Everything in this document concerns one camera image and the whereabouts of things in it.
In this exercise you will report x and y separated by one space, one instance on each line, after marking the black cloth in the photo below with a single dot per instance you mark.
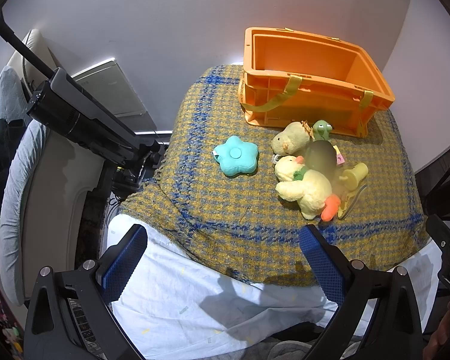
0 150

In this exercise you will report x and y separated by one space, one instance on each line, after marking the large yellow duck plush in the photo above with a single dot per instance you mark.
307 189

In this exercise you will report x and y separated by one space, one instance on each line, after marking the grey cushioned chair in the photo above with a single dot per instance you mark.
22 180

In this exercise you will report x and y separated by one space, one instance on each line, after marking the yellow plastic cup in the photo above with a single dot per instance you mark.
354 174

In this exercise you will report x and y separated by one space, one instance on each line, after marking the white flat panel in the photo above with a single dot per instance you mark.
112 90

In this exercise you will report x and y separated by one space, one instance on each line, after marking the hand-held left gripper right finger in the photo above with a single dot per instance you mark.
322 262

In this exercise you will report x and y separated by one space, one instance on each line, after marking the yellow blue plaid blanket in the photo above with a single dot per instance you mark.
217 202

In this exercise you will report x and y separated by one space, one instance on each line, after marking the black stick vacuum cleaner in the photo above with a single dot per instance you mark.
71 108

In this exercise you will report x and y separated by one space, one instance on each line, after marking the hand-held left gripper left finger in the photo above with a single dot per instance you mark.
123 262

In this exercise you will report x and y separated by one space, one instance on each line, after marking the grey cloth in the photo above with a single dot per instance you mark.
285 348

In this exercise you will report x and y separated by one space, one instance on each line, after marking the green frog toy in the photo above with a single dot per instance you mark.
321 129

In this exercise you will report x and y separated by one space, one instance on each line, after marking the teal star plush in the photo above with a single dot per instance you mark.
236 156

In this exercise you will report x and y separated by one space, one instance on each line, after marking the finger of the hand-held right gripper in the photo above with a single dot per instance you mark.
438 229

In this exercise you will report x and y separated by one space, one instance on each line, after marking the four-colour cube block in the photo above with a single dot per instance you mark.
339 156

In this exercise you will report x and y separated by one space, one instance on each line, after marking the orange plastic crate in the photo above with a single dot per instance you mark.
303 93

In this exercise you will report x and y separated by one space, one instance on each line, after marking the person's right hand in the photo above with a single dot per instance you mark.
440 332

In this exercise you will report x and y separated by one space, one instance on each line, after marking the dark wooden chair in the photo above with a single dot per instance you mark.
444 180

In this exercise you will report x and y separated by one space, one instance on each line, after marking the clear plastic tray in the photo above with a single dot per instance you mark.
350 200

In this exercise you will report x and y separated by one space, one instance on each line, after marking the white sheet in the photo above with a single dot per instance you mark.
180 300

